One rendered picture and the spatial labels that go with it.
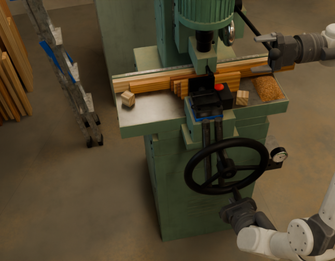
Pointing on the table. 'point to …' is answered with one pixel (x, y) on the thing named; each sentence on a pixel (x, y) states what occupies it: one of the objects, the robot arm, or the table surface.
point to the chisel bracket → (201, 58)
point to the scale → (189, 65)
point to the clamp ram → (200, 84)
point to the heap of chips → (267, 88)
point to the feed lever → (274, 54)
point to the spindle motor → (205, 13)
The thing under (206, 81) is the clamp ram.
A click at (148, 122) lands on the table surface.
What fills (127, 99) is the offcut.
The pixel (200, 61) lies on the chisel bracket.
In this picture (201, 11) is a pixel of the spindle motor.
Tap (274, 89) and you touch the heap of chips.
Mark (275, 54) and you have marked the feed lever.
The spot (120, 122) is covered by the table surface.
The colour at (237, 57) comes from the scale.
